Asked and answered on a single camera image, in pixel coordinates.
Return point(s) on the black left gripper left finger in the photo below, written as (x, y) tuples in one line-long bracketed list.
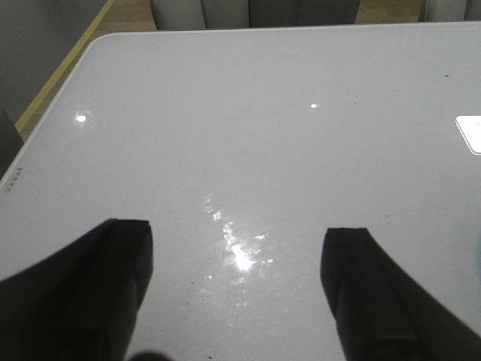
[(81, 303)]

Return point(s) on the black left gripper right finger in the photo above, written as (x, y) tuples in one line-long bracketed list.
[(381, 313)]

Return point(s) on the left beige upholstered chair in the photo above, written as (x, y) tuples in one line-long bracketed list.
[(199, 14)]

